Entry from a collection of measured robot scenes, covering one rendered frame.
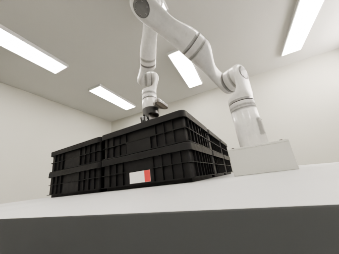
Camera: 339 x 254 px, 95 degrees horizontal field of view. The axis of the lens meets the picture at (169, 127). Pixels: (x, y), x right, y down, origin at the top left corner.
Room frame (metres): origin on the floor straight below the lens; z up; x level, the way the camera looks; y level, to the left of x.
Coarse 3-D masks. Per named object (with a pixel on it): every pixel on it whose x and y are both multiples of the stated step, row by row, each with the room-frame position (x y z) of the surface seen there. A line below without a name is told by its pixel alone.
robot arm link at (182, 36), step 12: (132, 0) 0.33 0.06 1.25; (144, 0) 0.32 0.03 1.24; (156, 0) 0.33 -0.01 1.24; (144, 12) 0.35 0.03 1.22; (156, 12) 0.35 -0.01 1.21; (156, 24) 0.38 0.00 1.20; (168, 24) 0.38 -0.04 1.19; (180, 24) 0.38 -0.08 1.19; (168, 36) 0.41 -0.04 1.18; (180, 36) 0.40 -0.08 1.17; (192, 36) 0.41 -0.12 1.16; (180, 48) 0.44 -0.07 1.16
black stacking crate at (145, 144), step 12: (168, 120) 0.51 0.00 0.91; (180, 120) 0.49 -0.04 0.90; (132, 132) 0.58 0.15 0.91; (144, 132) 0.55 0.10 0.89; (156, 132) 0.53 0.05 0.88; (168, 132) 0.51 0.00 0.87; (180, 132) 0.49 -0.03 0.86; (192, 132) 0.53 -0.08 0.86; (204, 132) 0.69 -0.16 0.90; (108, 144) 0.64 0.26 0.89; (120, 144) 0.60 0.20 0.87; (132, 144) 0.57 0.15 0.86; (144, 144) 0.55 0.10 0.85; (156, 144) 0.52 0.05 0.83; (168, 144) 0.50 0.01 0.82; (204, 144) 0.66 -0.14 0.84; (108, 156) 0.64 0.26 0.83; (120, 156) 0.60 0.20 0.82
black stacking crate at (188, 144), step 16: (176, 144) 0.49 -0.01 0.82; (192, 144) 0.49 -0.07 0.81; (112, 160) 0.61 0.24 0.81; (128, 160) 0.57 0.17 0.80; (144, 160) 0.56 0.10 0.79; (160, 160) 0.53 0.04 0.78; (176, 160) 0.50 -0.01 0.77; (192, 160) 0.50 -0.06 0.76; (208, 160) 0.67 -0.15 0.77; (112, 176) 0.63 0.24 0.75; (128, 176) 0.58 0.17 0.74; (160, 176) 0.53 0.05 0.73; (176, 176) 0.50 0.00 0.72; (192, 176) 0.49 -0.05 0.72; (208, 176) 0.67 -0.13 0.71
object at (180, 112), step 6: (168, 114) 0.49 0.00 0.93; (174, 114) 0.48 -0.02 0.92; (180, 114) 0.47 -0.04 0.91; (186, 114) 0.48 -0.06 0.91; (150, 120) 0.53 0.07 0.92; (156, 120) 0.51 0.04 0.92; (162, 120) 0.50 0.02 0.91; (192, 120) 0.53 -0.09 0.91; (132, 126) 0.56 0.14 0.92; (138, 126) 0.55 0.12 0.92; (144, 126) 0.54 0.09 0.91; (204, 126) 0.68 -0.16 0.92; (114, 132) 0.61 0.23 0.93; (120, 132) 0.59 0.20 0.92; (126, 132) 0.58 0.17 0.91; (102, 138) 0.64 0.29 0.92; (108, 138) 0.62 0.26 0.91
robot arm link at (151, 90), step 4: (152, 72) 0.63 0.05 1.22; (152, 76) 0.63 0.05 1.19; (156, 76) 0.63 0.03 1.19; (152, 80) 0.64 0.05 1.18; (156, 80) 0.64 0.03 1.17; (152, 84) 0.63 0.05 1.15; (156, 84) 0.65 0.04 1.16; (144, 88) 0.63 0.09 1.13; (148, 88) 0.62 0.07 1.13; (152, 88) 0.63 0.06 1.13; (156, 88) 0.66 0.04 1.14; (144, 92) 0.63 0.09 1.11; (148, 92) 0.62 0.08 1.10; (152, 92) 0.63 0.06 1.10; (144, 96) 0.63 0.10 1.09; (152, 96) 0.63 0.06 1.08; (156, 96) 0.65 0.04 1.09
